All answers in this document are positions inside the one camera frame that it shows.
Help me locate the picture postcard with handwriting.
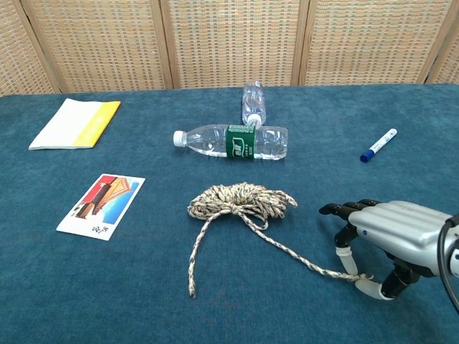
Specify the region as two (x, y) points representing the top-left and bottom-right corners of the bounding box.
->
(56, 173), (146, 242)

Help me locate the green label water bottle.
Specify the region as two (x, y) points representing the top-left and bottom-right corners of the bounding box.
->
(173, 123), (290, 161)

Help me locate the woven rattan screen panel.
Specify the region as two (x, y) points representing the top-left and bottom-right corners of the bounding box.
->
(299, 0), (455, 87)
(159, 0), (311, 90)
(426, 0), (459, 85)
(0, 0), (60, 97)
(21, 0), (175, 95)

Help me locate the beige speckled braided rope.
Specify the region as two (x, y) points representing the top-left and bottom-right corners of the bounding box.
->
(186, 181), (374, 299)

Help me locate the white and yellow booklet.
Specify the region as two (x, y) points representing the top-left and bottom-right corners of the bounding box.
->
(28, 97), (122, 151)

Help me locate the white marker blue cap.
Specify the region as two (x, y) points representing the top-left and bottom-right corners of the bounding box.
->
(359, 128), (398, 164)

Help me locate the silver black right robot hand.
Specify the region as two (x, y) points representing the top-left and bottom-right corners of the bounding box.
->
(318, 199), (453, 300)

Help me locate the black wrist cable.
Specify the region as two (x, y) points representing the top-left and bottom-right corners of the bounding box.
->
(436, 214), (459, 317)

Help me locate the unlabelled clear plastic bottle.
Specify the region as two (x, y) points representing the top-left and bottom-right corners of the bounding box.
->
(241, 81), (268, 126)

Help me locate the blue tablecloth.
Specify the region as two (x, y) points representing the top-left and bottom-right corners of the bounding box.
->
(0, 82), (459, 344)

